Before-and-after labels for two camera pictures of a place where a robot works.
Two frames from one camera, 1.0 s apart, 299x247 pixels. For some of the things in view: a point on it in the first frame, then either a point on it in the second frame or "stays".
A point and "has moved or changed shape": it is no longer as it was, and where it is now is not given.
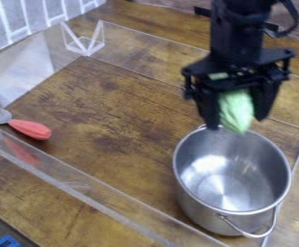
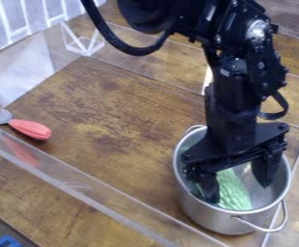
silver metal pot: [233, 178] stays
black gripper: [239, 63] -> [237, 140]
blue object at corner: [6, 241] stays
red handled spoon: [39, 132] stays
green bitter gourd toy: [237, 105] has moved or changed shape
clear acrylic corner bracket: [83, 44] stays
